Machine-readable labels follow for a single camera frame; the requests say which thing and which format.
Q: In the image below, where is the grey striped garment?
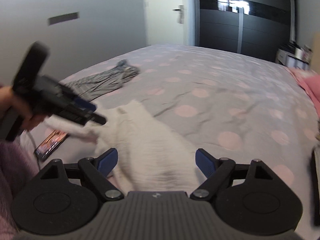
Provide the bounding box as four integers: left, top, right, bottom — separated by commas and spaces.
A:
65, 60, 140, 102

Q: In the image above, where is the white knitted sweater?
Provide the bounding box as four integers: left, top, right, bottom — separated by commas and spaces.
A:
45, 100, 205, 194

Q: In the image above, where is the person's left hand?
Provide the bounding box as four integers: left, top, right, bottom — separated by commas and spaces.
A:
0, 85, 51, 131

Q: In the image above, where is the smartphone with lit screen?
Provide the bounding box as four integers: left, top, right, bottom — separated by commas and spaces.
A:
34, 130, 69, 162

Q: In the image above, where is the grey pink-dotted bed sheet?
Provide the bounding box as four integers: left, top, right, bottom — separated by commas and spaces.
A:
19, 43, 320, 201

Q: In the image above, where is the purple fuzzy sleeve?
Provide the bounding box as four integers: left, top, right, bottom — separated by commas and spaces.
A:
1, 141, 39, 239

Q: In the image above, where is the pink pillow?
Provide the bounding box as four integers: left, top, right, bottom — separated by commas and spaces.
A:
287, 68, 320, 116

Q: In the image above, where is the white bedside table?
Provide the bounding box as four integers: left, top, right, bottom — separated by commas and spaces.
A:
275, 42, 310, 70

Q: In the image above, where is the white room door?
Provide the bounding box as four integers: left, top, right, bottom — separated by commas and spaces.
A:
144, 0, 188, 46

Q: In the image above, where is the dark sliding wardrobe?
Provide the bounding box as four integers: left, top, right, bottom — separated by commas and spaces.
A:
195, 0, 296, 61

